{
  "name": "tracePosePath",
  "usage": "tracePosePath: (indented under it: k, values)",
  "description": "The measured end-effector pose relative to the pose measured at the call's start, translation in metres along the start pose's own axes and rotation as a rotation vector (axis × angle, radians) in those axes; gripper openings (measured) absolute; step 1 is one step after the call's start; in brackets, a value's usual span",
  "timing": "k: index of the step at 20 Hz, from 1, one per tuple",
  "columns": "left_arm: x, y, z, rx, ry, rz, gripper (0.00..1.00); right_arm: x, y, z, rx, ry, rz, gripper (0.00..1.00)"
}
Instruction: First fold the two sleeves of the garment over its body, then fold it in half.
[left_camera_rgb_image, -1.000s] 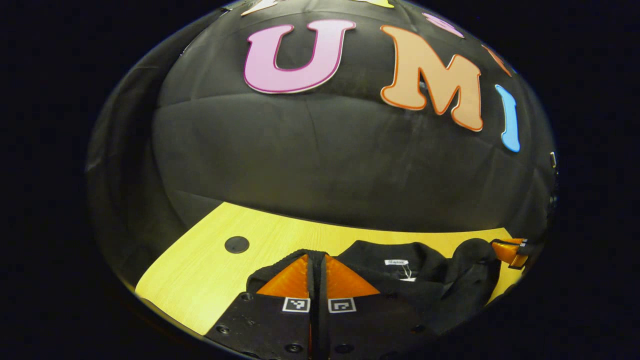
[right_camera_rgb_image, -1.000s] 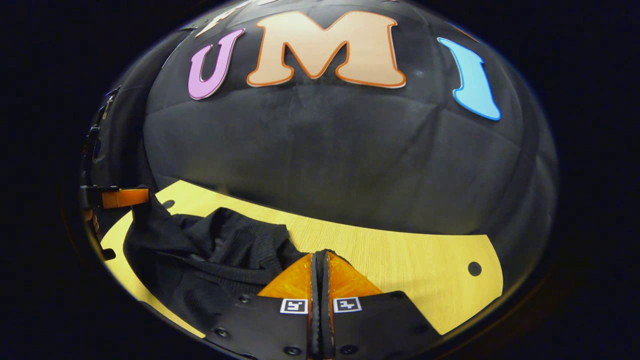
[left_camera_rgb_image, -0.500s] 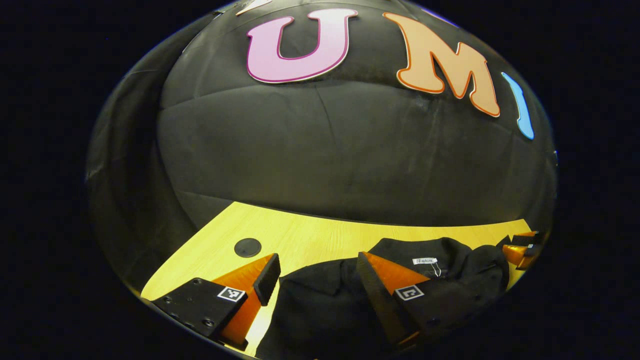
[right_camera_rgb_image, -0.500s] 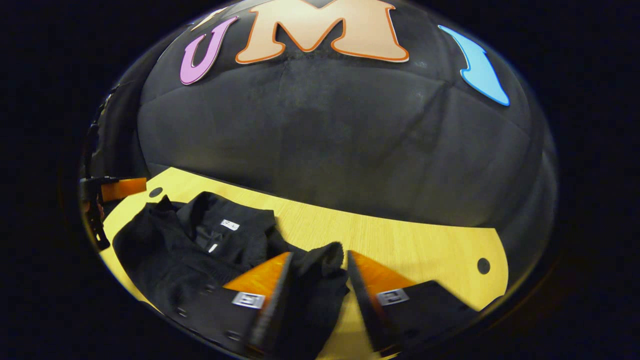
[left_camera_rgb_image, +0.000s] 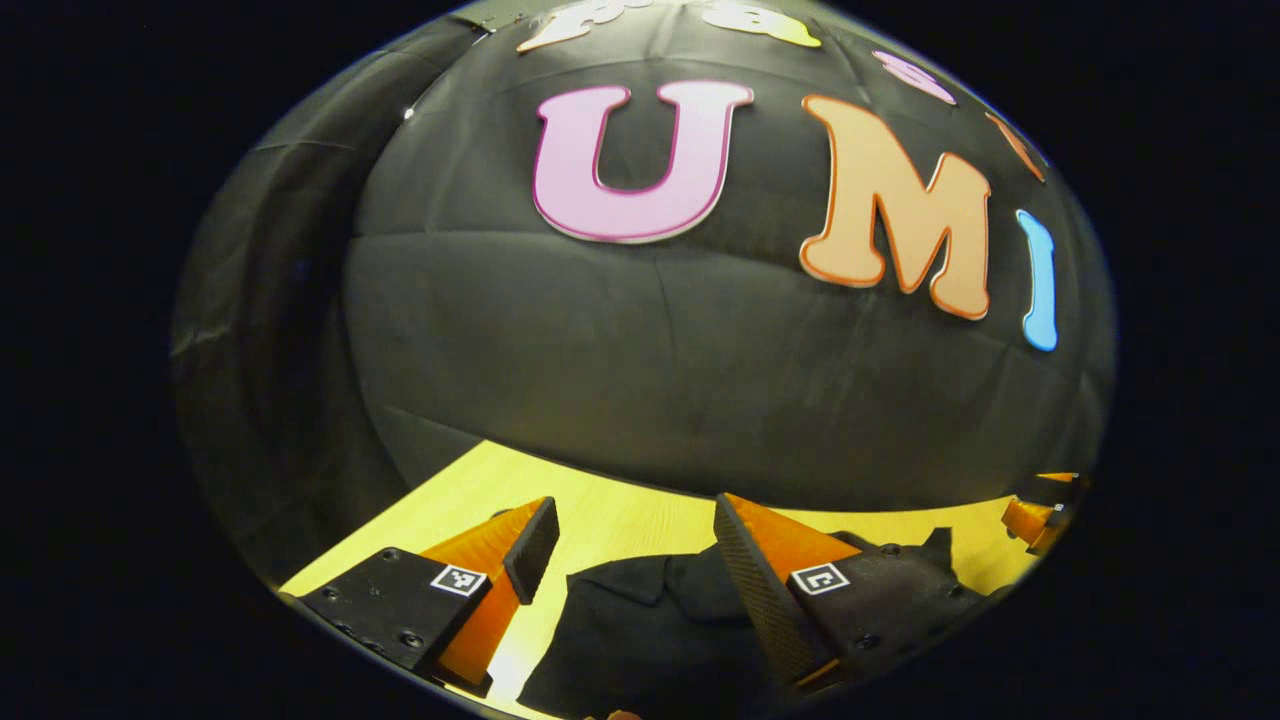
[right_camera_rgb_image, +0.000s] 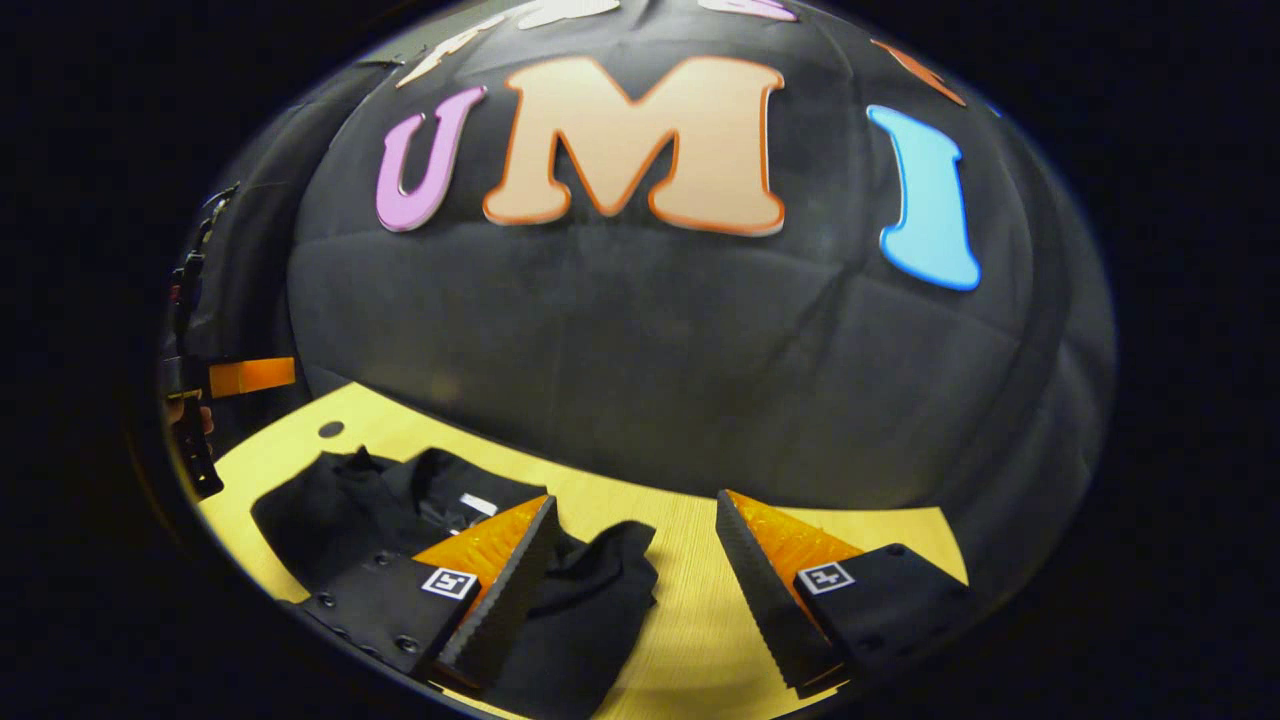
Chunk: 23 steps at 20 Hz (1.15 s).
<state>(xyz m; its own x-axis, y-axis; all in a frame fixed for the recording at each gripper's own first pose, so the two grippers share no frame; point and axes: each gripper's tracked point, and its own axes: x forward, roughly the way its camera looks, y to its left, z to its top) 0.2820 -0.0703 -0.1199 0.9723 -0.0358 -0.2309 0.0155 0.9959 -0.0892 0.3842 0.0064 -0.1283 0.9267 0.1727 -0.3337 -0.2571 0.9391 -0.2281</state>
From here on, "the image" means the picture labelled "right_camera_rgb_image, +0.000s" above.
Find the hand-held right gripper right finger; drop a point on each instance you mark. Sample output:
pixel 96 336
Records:
pixel 760 595

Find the black backdrop cloth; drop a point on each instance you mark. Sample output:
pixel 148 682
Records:
pixel 650 350

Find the black button shirt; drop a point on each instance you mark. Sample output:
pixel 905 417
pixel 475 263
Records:
pixel 590 610

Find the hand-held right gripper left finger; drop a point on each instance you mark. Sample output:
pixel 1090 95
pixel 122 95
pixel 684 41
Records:
pixel 505 600

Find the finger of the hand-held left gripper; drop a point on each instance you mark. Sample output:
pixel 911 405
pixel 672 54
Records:
pixel 255 376

